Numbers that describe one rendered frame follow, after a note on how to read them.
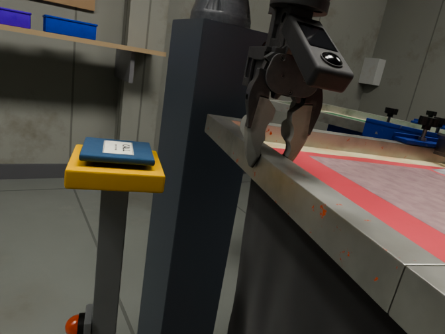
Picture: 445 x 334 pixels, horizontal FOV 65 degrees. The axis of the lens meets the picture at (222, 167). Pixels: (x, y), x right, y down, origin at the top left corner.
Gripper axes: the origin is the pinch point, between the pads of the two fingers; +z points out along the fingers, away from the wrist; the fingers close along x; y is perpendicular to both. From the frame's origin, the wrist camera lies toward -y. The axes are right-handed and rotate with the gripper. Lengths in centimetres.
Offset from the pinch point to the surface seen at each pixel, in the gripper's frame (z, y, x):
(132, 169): 5.3, 7.2, 16.9
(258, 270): 23.5, 10.3, -7.6
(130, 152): 3.6, 9.8, 17.3
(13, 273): 101, 124, 58
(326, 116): 1, 83, -61
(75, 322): 34.2, 11.4, 22.9
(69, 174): 6.2, 5.7, 24.8
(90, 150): 3.7, 9.2, 22.7
